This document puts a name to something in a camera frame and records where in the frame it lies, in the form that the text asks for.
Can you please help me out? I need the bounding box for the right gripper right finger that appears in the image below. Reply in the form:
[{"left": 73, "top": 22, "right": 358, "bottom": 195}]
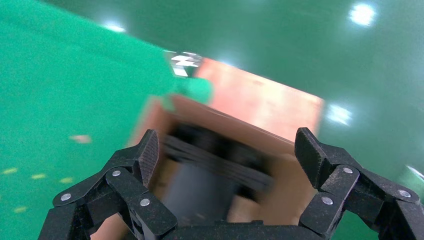
[{"left": 293, "top": 127, "right": 424, "bottom": 240}]

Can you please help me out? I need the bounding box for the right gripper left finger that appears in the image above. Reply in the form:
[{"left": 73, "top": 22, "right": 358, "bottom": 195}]
[{"left": 38, "top": 129, "right": 178, "bottom": 240}]

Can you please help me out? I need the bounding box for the large open cardboard carton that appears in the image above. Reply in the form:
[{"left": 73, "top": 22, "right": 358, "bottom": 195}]
[{"left": 89, "top": 57, "right": 326, "bottom": 240}]

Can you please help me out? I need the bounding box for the black foam bottom sheet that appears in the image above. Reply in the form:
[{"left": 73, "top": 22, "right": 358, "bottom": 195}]
[{"left": 161, "top": 162, "right": 243, "bottom": 227}]

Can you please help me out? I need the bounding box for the black foam block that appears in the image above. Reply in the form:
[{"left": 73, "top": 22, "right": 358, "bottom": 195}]
[{"left": 161, "top": 123, "right": 276, "bottom": 204}]

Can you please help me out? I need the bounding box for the green table cloth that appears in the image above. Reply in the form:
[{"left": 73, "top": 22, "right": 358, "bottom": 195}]
[{"left": 0, "top": 0, "right": 215, "bottom": 240}]

